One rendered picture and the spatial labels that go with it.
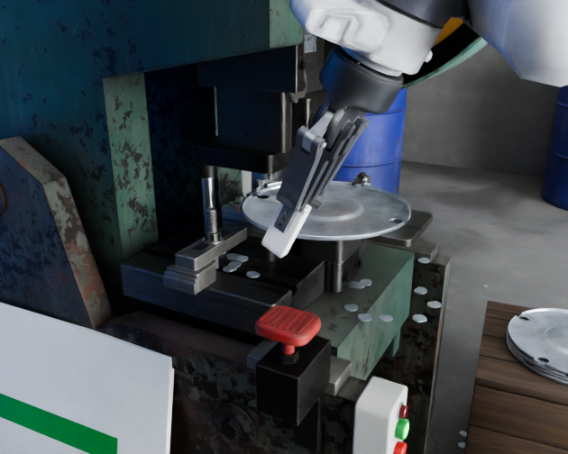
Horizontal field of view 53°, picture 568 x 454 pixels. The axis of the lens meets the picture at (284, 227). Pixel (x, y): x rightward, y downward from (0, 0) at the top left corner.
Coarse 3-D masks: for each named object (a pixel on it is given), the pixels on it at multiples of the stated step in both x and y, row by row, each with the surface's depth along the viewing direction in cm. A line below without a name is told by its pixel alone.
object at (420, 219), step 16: (416, 224) 92; (304, 240) 97; (352, 240) 98; (384, 240) 87; (400, 240) 86; (416, 240) 88; (304, 256) 98; (320, 256) 96; (336, 256) 95; (352, 256) 99; (336, 272) 96; (352, 272) 101; (336, 288) 97
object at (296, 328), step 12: (276, 312) 69; (288, 312) 69; (300, 312) 69; (264, 324) 67; (276, 324) 67; (288, 324) 66; (300, 324) 67; (312, 324) 67; (264, 336) 66; (276, 336) 66; (288, 336) 65; (300, 336) 65; (312, 336) 66; (288, 348) 68
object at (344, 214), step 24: (264, 192) 107; (336, 192) 107; (360, 192) 107; (384, 192) 106; (264, 216) 94; (312, 216) 93; (336, 216) 93; (360, 216) 94; (384, 216) 94; (408, 216) 93; (336, 240) 85
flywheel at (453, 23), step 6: (456, 18) 109; (450, 24) 110; (456, 24) 109; (462, 24) 110; (444, 30) 111; (450, 30) 110; (456, 30) 111; (462, 30) 115; (438, 36) 112; (444, 36) 111; (450, 36) 113; (456, 36) 119; (438, 42) 112; (444, 42) 117; (432, 48) 115; (438, 48) 121
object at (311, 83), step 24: (312, 48) 92; (312, 72) 94; (216, 96) 93; (240, 96) 91; (264, 96) 89; (288, 96) 87; (312, 96) 90; (240, 120) 92; (264, 120) 90; (288, 120) 90; (312, 120) 90; (240, 144) 94; (264, 144) 91; (288, 144) 91
